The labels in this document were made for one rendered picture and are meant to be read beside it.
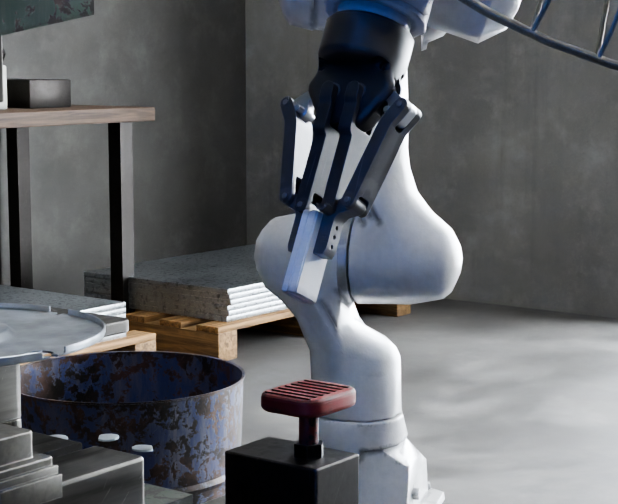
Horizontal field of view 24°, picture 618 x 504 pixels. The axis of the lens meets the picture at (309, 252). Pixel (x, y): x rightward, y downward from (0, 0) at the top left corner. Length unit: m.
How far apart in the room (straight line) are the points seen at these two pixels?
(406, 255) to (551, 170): 4.27
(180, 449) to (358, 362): 0.71
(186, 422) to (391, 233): 0.78
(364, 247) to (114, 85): 4.51
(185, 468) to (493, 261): 3.85
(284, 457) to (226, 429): 1.28
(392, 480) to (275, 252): 0.31
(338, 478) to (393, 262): 0.58
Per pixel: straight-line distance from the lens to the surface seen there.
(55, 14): 1.14
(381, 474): 1.79
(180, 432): 2.40
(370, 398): 1.77
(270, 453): 1.20
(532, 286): 6.06
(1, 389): 1.32
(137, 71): 6.29
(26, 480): 1.08
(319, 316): 1.75
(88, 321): 1.38
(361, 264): 1.73
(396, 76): 1.19
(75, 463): 1.19
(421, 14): 1.21
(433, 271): 1.72
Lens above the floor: 1.03
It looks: 8 degrees down
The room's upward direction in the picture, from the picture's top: straight up
